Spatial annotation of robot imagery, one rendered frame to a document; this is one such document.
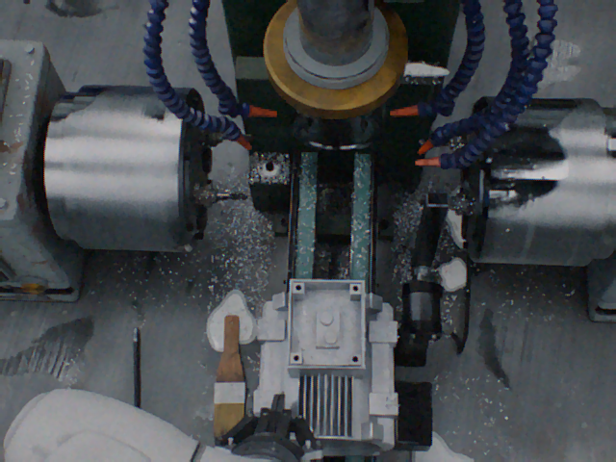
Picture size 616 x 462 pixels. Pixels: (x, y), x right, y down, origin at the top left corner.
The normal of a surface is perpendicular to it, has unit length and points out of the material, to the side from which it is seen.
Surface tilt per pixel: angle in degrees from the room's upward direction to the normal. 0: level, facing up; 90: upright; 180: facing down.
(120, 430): 30
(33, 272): 89
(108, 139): 6
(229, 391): 0
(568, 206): 40
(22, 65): 0
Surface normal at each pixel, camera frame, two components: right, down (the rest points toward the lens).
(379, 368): -0.02, -0.37
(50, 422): -0.07, -0.59
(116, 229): -0.05, 0.73
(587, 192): -0.04, 0.17
